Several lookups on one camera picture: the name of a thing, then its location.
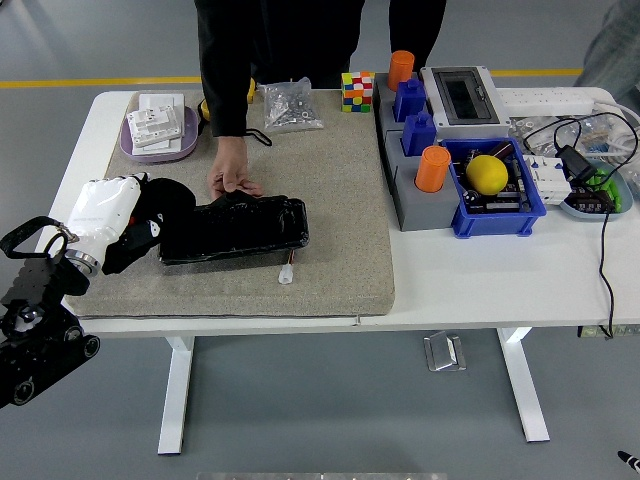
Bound black rag with red patch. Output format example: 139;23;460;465
101;177;199;275

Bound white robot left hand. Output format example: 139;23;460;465
66;172;165;262

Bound white wire connector plug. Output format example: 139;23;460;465
277;249;297;286

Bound purple tray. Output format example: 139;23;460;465
118;105;201;164

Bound white circuit breaker block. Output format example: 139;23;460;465
522;153;573;206

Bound thick white cable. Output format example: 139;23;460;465
592;99;640;151

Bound white wall switch plate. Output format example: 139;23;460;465
130;135;184;156
137;92;178;116

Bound brown cylindrical part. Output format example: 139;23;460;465
488;139;516;161

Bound clear bag of screws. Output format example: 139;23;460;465
258;76;325;134

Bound grey-brown mat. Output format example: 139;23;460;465
64;88;396;320

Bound black power adapter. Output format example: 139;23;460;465
555;144;599;185

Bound grey electrical distribution box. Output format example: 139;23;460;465
418;64;513;143

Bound white power strip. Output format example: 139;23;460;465
497;87;596;117

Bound blue block peg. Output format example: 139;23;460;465
401;110;438;158
392;78;428;124

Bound blue plastic bin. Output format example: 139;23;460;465
439;137;548;240

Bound bystander person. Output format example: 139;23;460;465
572;0;640;101

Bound yellow ball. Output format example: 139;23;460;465
465;154;510;197

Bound white table leg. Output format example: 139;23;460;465
157;335;196;456
496;327;551;444

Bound clear bag of rings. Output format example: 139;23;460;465
509;115;557;156

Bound white wall socket module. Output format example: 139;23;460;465
125;106;184;148

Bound grey peg holder base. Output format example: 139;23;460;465
373;72;435;139
383;128;464;233

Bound black terminal block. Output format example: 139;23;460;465
569;184;616;215

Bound black circuit board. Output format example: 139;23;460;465
460;147;534;215

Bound clear bag of blue parts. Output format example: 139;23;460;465
552;113;629;157

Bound green plastic parts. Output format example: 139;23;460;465
584;168;624;211

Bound metal floor socket plate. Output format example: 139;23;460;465
423;330;468;373

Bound thin black cord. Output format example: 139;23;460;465
522;110;640;340

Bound light blue dish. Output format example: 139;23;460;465
558;159;635;222

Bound multicolour puzzle cube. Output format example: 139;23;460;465
341;70;376;113

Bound orange cylinder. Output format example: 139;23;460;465
414;145;453;194
387;49;416;93

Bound person's right hand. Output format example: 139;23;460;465
206;135;265;200

